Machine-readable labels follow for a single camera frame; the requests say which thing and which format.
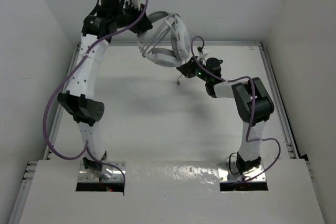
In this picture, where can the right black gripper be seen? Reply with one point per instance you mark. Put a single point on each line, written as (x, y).
(187, 69)

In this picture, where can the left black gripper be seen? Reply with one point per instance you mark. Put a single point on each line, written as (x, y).
(143, 25)

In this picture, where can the white grey headphones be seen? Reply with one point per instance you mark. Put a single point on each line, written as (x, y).
(170, 45)

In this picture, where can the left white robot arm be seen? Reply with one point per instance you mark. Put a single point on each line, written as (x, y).
(78, 98)

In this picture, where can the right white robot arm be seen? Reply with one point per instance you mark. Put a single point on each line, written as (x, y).
(253, 103)

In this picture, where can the white front cover board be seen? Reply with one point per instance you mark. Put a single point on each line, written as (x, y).
(171, 192)

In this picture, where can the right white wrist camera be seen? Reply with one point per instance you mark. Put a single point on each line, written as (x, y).
(202, 52)

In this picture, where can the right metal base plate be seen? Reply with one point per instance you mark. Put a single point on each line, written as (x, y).
(227, 174)

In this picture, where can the metal base plate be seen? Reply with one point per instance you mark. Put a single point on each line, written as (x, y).
(118, 171)
(227, 174)

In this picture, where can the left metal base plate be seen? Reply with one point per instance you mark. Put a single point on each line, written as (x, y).
(118, 171)

